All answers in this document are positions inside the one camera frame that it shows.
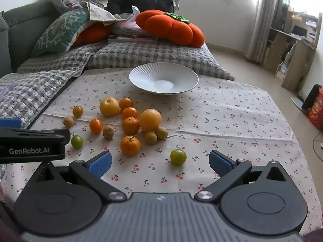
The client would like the white floral cloth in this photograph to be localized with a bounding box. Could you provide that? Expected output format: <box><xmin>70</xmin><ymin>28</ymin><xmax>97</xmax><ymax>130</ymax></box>
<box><xmin>86</xmin><ymin>1</ymin><xmax>127</xmax><ymax>24</ymax></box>

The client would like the small green tomato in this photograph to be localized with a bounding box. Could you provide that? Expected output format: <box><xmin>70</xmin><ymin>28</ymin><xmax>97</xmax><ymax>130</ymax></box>
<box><xmin>170</xmin><ymin>149</ymin><xmax>187</xmax><ymax>166</ymax></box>
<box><xmin>71</xmin><ymin>135</ymin><xmax>84</xmax><ymax>149</ymax></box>

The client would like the plain orange cushion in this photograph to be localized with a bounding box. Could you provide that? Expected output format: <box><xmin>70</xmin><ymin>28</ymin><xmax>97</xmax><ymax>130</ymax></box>
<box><xmin>72</xmin><ymin>24</ymin><xmax>114</xmax><ymax>47</ymax></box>

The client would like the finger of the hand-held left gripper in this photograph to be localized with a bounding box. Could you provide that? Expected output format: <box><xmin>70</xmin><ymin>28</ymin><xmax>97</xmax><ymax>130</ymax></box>
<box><xmin>0</xmin><ymin>118</ymin><xmax>21</xmax><ymax>129</ymax></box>

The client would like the large pale orange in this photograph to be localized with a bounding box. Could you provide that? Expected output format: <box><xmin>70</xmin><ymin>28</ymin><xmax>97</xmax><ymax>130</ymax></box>
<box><xmin>139</xmin><ymin>108</ymin><xmax>162</xmax><ymax>132</ymax></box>

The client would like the grey checked quilted cover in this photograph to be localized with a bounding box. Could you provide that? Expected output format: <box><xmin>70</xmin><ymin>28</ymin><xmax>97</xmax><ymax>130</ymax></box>
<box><xmin>87</xmin><ymin>42</ymin><xmax>235</xmax><ymax>81</ymax></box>
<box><xmin>0</xmin><ymin>42</ymin><xmax>109</xmax><ymax>179</ymax></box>

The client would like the orange mandarin with stem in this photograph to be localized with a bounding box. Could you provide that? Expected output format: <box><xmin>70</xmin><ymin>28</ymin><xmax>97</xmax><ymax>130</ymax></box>
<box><xmin>120</xmin><ymin>136</ymin><xmax>141</xmax><ymax>156</ymax></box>

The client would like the white ribbed plate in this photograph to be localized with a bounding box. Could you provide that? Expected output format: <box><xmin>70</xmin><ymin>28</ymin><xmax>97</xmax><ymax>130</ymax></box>
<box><xmin>129</xmin><ymin>63</ymin><xmax>199</xmax><ymax>95</ymax></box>

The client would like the black curved object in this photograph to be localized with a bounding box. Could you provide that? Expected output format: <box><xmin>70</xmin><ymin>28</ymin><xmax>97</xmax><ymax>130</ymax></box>
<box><xmin>301</xmin><ymin>84</ymin><xmax>322</xmax><ymax>110</ymax></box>

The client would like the grey curtain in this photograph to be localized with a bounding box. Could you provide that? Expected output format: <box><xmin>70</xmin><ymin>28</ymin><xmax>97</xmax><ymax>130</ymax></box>
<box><xmin>243</xmin><ymin>0</ymin><xmax>290</xmax><ymax>63</ymax></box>

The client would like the yellow apple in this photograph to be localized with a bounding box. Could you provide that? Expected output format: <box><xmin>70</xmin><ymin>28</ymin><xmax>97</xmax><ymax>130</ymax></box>
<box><xmin>99</xmin><ymin>97</ymin><xmax>120</xmax><ymax>117</ymax></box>

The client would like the grey-green sofa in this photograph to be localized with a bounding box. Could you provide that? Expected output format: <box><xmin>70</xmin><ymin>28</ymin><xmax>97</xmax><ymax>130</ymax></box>
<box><xmin>0</xmin><ymin>0</ymin><xmax>62</xmax><ymax>77</ymax></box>

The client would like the flat stack of books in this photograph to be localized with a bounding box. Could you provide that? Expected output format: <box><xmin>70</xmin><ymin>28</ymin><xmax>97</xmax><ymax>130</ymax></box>
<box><xmin>108</xmin><ymin>36</ymin><xmax>158</xmax><ymax>44</ymax></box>

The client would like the orange pumpkin cushion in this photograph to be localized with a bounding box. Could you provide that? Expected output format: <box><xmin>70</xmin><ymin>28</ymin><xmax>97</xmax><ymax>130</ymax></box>
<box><xmin>135</xmin><ymin>9</ymin><xmax>205</xmax><ymax>48</ymax></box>

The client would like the person's maroon clothing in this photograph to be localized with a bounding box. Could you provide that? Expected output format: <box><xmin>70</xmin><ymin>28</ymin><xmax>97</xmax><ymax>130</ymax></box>
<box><xmin>0</xmin><ymin>184</ymin><xmax>23</xmax><ymax>242</ymax></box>

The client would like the thin floor cable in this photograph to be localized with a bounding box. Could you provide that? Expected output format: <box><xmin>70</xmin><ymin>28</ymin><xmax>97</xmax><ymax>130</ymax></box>
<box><xmin>312</xmin><ymin>131</ymin><xmax>323</xmax><ymax>162</ymax></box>

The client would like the translucent plastic bag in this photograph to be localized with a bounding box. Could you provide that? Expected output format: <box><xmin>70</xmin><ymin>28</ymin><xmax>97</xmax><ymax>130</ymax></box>
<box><xmin>112</xmin><ymin>5</ymin><xmax>152</xmax><ymax>37</ymax></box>

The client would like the green embroidered pillow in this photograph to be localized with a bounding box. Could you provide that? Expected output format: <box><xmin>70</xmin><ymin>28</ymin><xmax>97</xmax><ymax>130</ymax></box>
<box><xmin>31</xmin><ymin>7</ymin><xmax>96</xmax><ymax>57</ymax></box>

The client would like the red printed bag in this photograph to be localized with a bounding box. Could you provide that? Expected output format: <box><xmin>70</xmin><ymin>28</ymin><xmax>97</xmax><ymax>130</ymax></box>
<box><xmin>306</xmin><ymin>86</ymin><xmax>323</xmax><ymax>131</ymax></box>

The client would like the grey floral blanket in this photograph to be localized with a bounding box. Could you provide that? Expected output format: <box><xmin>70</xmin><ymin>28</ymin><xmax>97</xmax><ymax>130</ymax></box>
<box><xmin>52</xmin><ymin>0</ymin><xmax>89</xmax><ymax>16</ymax></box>

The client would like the cherry print tablecloth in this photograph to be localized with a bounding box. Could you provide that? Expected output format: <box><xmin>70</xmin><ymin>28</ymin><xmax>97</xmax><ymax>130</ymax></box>
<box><xmin>0</xmin><ymin>67</ymin><xmax>322</xmax><ymax>235</ymax></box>

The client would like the wooden shelf unit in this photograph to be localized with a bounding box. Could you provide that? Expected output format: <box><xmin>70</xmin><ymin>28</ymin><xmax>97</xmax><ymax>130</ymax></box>
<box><xmin>262</xmin><ymin>4</ymin><xmax>321</xmax><ymax>91</ymax></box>

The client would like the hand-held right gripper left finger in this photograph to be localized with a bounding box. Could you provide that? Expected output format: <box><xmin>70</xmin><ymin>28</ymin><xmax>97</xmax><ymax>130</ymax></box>
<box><xmin>26</xmin><ymin>151</ymin><xmax>128</xmax><ymax>203</ymax></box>

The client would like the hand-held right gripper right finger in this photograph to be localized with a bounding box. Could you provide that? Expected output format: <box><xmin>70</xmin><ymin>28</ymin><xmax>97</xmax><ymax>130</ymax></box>
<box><xmin>194</xmin><ymin>150</ymin><xmax>290</xmax><ymax>203</ymax></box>

